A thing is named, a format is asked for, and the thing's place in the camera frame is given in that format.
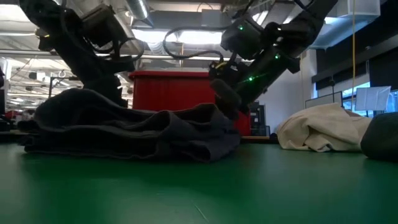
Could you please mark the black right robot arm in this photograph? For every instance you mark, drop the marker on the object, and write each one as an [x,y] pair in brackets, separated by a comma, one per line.
[311,18]

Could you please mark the black equipment rack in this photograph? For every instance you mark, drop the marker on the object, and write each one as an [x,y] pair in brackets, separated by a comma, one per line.
[261,121]

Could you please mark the light wooden desk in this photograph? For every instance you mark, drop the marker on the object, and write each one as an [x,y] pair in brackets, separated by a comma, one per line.
[256,139]

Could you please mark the grey partition panel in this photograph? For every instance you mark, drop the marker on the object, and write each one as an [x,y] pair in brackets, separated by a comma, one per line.
[323,100]

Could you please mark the white board by window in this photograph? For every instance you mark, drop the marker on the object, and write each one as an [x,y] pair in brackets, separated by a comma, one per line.
[371,99]

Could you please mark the dark green button shirt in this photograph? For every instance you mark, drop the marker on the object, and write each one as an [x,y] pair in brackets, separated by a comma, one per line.
[382,137]

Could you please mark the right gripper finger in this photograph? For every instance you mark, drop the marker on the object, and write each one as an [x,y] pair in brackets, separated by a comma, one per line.
[227,96]

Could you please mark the red plastic laundry bin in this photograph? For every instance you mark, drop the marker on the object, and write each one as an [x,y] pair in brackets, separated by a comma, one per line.
[174,91]

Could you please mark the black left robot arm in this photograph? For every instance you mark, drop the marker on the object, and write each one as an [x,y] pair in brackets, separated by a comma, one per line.
[43,18]

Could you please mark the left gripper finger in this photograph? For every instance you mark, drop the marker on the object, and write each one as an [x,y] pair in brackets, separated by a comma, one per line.
[107,91]

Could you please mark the long ceiling light strip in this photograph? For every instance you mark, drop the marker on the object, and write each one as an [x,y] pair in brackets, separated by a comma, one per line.
[152,57]

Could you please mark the black metal frame stand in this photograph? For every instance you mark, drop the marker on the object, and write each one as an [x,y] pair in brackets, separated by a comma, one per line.
[51,87]

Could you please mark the cream folded garment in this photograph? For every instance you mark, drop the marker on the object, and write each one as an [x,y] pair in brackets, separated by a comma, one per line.
[323,130]

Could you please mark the dark grey garment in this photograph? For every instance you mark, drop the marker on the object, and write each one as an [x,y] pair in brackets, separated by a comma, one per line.
[124,133]

